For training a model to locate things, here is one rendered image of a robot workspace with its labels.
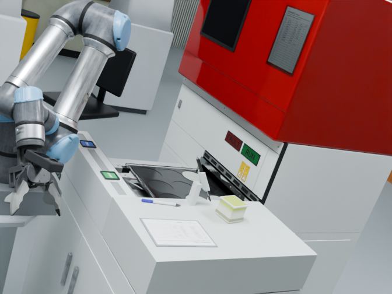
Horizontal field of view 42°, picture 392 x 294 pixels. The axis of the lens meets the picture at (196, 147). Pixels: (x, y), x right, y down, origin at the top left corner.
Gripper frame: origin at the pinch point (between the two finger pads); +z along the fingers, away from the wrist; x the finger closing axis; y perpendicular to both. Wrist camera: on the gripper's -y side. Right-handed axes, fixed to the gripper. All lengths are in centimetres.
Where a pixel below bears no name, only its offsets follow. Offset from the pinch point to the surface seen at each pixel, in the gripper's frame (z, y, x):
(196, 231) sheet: 6.9, -15.7, -46.9
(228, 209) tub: 0, -19, -63
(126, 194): -8.6, 6.7, -40.8
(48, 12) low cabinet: -338, 389, -334
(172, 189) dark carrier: -13, 12, -73
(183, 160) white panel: -33, 33, -112
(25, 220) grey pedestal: -3.3, 29.4, -17.7
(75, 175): -21, 36, -46
